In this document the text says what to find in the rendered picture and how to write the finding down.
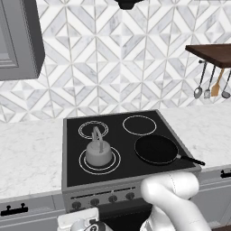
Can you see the hanging metal spatula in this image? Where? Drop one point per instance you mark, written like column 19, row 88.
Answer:
column 207, row 93

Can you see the hanging wooden spatula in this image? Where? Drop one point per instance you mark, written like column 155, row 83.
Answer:
column 215, row 89

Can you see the black oven door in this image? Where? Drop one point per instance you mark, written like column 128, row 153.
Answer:
column 126, row 218

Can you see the grey base cupboard door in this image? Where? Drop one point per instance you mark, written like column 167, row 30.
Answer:
column 213, row 204

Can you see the black frying pan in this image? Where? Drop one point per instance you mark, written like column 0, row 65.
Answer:
column 155, row 149

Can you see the black stove knob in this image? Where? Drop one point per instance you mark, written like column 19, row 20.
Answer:
column 76, row 205
column 94, row 201
column 130, row 196
column 112, row 198

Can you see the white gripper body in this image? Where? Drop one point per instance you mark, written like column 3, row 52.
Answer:
column 76, row 218

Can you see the grey drawer front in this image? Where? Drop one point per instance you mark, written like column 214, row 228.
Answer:
column 39, row 215
column 213, row 179

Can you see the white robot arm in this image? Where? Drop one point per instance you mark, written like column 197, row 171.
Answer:
column 173, row 198

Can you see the black glass hob stove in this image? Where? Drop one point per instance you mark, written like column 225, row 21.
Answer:
column 126, row 150

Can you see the pale grey kettle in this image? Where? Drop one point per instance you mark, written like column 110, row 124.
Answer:
column 98, row 153

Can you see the hanging metal spoon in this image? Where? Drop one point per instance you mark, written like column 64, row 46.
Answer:
column 198, row 91

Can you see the grey wall cupboard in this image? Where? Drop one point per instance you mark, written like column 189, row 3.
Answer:
column 28, row 39

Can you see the black extractor hood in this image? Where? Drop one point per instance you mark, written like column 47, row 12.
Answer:
column 128, row 3

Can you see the hanging metal ladle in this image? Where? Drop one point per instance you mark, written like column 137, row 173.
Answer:
column 225, row 94

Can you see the grey wall cupboard door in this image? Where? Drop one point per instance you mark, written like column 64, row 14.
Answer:
column 6, row 36

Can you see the dark wooden shelf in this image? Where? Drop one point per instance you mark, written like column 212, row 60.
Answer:
column 213, row 53

